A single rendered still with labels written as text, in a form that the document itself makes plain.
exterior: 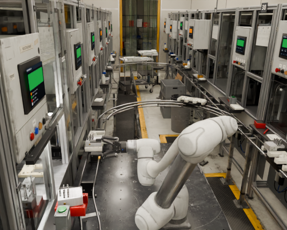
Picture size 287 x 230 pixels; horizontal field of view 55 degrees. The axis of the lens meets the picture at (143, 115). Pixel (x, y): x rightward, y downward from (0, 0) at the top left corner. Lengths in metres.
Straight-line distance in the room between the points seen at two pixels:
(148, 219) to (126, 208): 0.42
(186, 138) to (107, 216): 0.94
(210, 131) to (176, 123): 3.56
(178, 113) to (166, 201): 3.28
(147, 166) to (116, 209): 0.45
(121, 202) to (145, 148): 0.50
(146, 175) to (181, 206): 0.28
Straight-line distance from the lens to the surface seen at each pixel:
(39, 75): 1.30
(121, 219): 1.88
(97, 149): 2.32
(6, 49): 1.07
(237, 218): 3.08
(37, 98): 1.27
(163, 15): 9.91
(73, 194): 1.55
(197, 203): 2.05
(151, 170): 1.65
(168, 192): 1.45
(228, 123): 1.30
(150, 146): 1.71
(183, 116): 4.70
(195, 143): 1.15
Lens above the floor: 1.91
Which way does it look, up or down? 20 degrees down
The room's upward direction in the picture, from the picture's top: 1 degrees clockwise
